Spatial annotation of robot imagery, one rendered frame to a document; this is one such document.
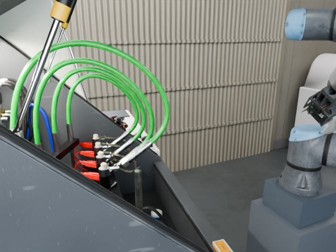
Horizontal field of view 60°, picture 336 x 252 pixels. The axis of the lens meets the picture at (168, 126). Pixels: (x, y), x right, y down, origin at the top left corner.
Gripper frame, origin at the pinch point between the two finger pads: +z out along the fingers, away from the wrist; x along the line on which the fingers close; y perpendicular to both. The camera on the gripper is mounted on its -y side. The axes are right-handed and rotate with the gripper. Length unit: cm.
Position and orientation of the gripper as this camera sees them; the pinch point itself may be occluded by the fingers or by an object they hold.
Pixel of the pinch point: (321, 120)
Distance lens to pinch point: 98.4
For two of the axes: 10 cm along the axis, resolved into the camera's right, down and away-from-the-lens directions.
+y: -8.7, 4.6, -1.5
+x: 4.8, 7.5, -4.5
